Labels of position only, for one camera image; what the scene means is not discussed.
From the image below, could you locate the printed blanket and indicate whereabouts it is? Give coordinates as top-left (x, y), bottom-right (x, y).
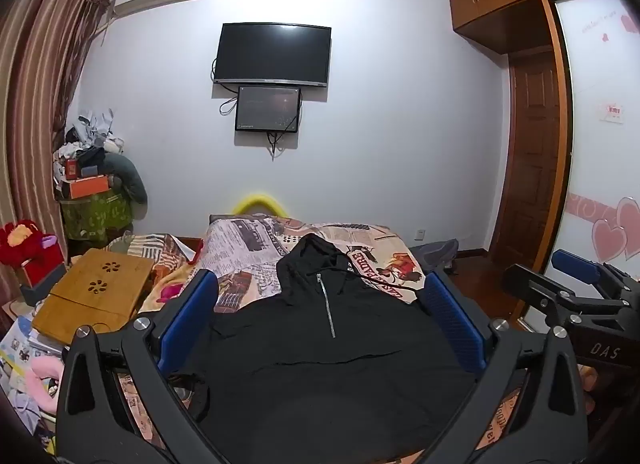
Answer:
top-left (105, 213), bottom-right (531, 464)

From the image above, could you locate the small black wall monitor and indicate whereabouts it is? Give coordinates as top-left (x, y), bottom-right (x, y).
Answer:
top-left (235, 86), bottom-right (302, 134)

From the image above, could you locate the pile of magazines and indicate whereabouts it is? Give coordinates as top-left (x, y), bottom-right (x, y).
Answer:
top-left (0, 317), bottom-right (66, 395)

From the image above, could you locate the orange box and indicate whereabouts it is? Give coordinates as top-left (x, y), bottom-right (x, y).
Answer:
top-left (69, 175), bottom-right (111, 199)

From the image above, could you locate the black zip hoodie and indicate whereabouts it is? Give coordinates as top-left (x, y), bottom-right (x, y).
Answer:
top-left (167, 233), bottom-right (483, 464)

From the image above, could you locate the bamboo lap desk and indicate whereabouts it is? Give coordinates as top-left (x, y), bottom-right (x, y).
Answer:
top-left (32, 248), bottom-right (156, 346)

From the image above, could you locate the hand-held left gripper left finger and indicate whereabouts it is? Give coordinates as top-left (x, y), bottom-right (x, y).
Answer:
top-left (55, 269), bottom-right (241, 464)

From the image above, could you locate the grey bag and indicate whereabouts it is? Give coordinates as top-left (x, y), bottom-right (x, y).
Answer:
top-left (414, 239), bottom-right (460, 275)

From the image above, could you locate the green patterned cloth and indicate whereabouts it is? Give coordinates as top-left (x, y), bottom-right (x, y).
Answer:
top-left (60, 189), bottom-right (133, 243)

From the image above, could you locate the black wall television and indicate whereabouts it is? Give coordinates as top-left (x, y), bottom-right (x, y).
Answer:
top-left (212, 22), bottom-right (332, 88)

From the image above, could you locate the grey plush pillow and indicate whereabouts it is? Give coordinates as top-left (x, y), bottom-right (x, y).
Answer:
top-left (102, 151), bottom-right (148, 205)

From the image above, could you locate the black monitor cable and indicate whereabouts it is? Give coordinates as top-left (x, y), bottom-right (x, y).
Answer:
top-left (266, 131), bottom-right (296, 161)

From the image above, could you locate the red plush toy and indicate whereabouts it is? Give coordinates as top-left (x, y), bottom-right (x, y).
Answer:
top-left (0, 221), bottom-right (51, 267)

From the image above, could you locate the pile of clutter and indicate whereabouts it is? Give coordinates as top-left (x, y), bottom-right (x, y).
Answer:
top-left (52, 107), bottom-right (126, 185)

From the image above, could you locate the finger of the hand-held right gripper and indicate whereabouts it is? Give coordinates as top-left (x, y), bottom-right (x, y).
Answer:
top-left (551, 249), bottom-right (640, 297)
top-left (501, 264), bottom-right (632, 331)

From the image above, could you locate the pink neck pillow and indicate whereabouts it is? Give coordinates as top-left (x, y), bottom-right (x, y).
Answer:
top-left (25, 356), bottom-right (66, 415)

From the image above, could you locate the brown wooden door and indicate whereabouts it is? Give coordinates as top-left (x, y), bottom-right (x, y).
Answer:
top-left (487, 52), bottom-right (563, 270)

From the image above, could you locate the yellow foam ring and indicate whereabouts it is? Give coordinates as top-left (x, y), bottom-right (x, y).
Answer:
top-left (232, 194), bottom-right (291, 217)

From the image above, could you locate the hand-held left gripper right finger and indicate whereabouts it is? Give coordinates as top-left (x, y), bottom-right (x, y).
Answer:
top-left (415, 269), bottom-right (589, 464)

